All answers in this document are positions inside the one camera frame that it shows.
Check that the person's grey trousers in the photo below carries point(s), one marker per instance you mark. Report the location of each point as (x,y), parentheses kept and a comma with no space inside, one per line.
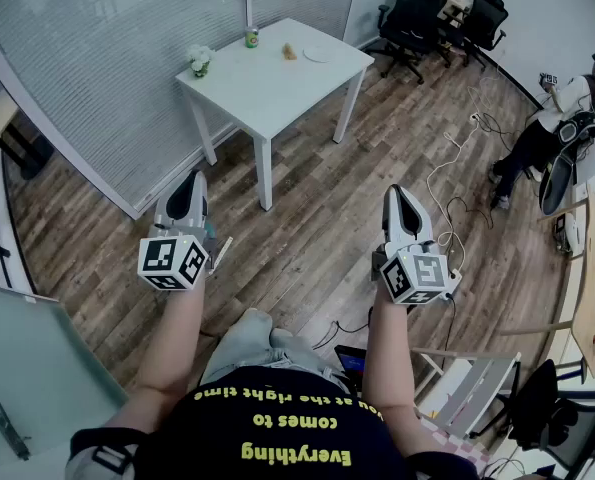
(257,338)

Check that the white round plate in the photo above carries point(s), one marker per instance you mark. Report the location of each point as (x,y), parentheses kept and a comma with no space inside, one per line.
(320,53)

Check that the green drink can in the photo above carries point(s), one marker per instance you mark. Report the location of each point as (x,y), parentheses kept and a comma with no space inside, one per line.
(252,39)

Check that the black mesh office chair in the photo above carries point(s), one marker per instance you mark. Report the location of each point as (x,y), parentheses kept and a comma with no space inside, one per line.
(412,8)
(487,18)
(542,408)

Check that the white flower bouquet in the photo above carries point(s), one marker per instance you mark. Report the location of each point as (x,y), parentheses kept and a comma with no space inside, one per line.
(199,58)

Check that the black phone with blue screen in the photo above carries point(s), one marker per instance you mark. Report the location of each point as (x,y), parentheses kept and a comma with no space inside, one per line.
(352,363)

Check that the light wooden desk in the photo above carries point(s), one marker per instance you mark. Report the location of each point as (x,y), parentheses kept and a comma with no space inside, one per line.
(594,293)

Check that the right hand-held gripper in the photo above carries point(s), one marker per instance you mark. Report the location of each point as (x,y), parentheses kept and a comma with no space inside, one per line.
(417,273)

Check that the white square table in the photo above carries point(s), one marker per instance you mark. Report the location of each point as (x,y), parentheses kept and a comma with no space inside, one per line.
(277,88)

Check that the pink checkered cloth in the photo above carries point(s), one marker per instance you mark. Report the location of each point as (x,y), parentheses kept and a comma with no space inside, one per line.
(452,443)

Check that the white slatted chair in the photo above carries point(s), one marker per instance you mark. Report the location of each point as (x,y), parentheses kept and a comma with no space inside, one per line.
(472,393)

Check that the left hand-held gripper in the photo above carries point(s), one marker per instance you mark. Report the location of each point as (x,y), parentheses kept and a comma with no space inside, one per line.
(172,258)

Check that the frosted glass door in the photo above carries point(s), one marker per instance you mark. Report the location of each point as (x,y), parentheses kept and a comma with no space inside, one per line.
(32,368)

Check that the person's black printed shirt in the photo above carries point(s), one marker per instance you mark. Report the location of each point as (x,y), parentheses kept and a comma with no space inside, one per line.
(277,468)

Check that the white power strip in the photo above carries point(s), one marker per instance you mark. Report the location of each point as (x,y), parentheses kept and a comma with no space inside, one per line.
(457,274)
(474,117)

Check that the person's left forearm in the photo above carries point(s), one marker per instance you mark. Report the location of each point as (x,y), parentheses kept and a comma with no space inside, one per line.
(177,338)

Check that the person's right forearm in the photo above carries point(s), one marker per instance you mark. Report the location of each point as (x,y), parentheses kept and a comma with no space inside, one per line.
(387,353)

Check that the tan fuzzy brush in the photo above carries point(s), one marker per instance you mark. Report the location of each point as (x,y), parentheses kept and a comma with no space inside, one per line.
(290,52)

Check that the teal cloth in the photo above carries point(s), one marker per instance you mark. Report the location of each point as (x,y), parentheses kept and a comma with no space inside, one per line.
(210,228)

